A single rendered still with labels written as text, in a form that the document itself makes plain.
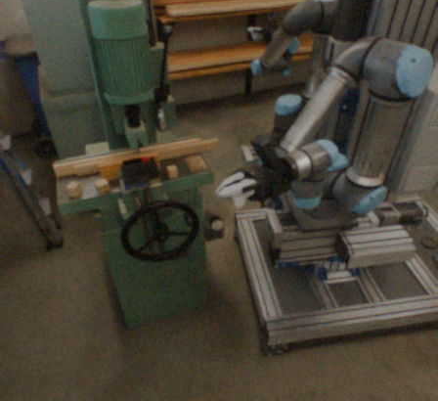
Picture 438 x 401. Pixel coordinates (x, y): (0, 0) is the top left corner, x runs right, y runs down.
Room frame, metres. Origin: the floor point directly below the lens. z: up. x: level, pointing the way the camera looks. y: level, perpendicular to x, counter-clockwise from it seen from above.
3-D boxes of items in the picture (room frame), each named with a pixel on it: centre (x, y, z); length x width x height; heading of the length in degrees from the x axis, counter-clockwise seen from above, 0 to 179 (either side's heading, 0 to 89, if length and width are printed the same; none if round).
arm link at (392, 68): (0.93, -0.48, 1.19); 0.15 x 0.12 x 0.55; 34
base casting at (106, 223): (1.35, 0.36, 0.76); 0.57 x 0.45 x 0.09; 20
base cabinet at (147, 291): (1.34, 0.37, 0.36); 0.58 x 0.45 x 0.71; 20
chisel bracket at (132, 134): (1.25, 0.33, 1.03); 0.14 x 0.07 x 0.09; 20
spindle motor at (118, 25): (1.23, 0.32, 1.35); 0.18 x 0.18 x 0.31
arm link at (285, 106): (1.53, -0.33, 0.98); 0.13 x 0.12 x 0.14; 113
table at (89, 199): (1.12, 0.31, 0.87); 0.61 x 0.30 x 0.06; 110
